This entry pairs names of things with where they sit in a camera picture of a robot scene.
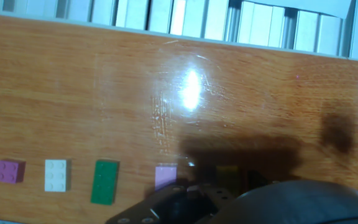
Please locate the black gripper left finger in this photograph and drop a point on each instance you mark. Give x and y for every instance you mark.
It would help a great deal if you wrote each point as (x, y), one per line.
(172, 208)

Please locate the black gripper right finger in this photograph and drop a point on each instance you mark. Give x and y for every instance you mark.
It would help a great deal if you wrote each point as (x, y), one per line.
(256, 180)

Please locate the yellow Lego brick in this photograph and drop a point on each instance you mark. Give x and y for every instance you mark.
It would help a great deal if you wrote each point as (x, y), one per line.
(227, 177)

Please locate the light pink Lego brick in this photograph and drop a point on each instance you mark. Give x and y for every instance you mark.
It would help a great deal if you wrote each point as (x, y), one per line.
(165, 175)

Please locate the dark green Lego brick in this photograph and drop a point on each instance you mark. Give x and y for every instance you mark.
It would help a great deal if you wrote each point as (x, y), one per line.
(104, 182)

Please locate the white Lego brick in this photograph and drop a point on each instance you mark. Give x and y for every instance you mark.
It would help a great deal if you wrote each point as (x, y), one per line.
(55, 175)

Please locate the small magenta Lego brick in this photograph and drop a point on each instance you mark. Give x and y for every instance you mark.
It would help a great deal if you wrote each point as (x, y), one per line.
(8, 171)

